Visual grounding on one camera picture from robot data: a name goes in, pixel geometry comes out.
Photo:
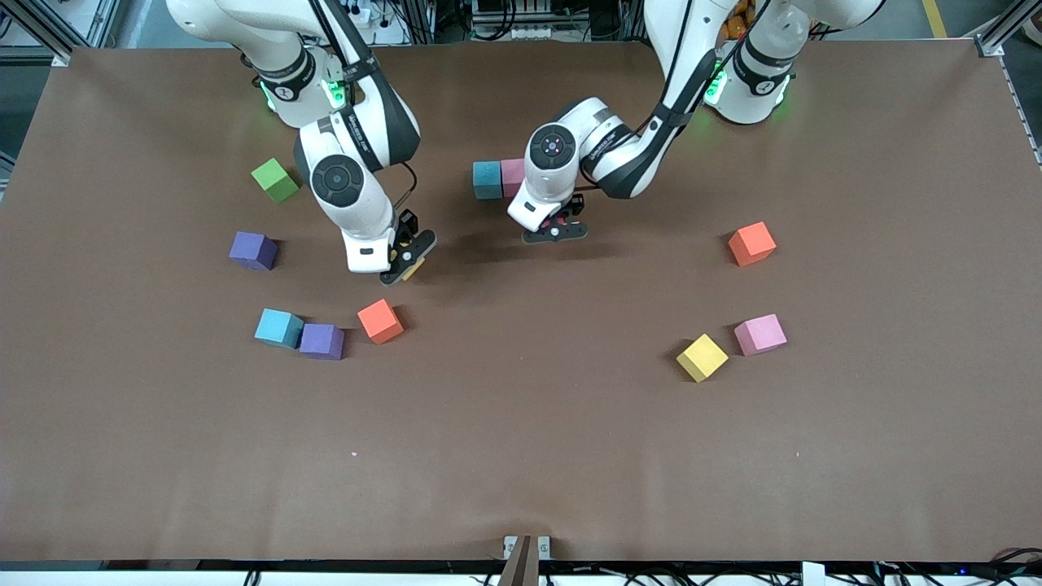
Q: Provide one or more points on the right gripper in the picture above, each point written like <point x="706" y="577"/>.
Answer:
<point x="406" y="223"/>

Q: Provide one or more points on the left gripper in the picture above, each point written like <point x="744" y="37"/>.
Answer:
<point x="572" y="207"/>

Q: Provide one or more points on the yellow foam cube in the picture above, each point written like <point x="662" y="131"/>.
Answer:
<point x="415" y="268"/>
<point x="702" y="357"/>

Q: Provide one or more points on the pink foam cube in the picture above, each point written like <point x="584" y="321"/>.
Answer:
<point x="513" y="177"/>
<point x="760" y="334"/>

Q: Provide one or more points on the blue foam cube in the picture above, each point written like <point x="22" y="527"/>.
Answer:
<point x="278" y="328"/>
<point x="487" y="181"/>

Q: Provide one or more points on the purple foam cube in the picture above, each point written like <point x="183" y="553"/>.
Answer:
<point x="253" y="250"/>
<point x="321" y="341"/>

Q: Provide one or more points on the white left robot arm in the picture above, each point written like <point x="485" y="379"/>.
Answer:
<point x="545" y="183"/>

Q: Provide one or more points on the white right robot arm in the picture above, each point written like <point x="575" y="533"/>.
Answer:
<point x="366" y="212"/>

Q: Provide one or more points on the orange foam cube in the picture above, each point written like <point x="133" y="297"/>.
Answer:
<point x="380" y="321"/>
<point x="751" y="243"/>

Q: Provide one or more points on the green foam cube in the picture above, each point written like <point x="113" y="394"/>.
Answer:
<point x="275" y="180"/>

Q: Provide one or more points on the black equipment rack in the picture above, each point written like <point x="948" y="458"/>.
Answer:
<point x="529" y="16"/>

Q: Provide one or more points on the brown paper table cover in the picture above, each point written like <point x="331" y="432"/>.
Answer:
<point x="521" y="423"/>

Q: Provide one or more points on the white power strip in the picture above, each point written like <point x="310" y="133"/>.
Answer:
<point x="366" y="12"/>

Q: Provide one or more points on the bag of orange snacks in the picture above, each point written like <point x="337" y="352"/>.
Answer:
<point x="737" y="20"/>

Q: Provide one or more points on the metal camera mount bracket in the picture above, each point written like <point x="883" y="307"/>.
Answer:
<point x="527" y="557"/>

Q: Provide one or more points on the aluminium frame profile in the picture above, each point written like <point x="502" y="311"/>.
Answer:
<point x="1005" y="28"/>
<point x="37" y="28"/>

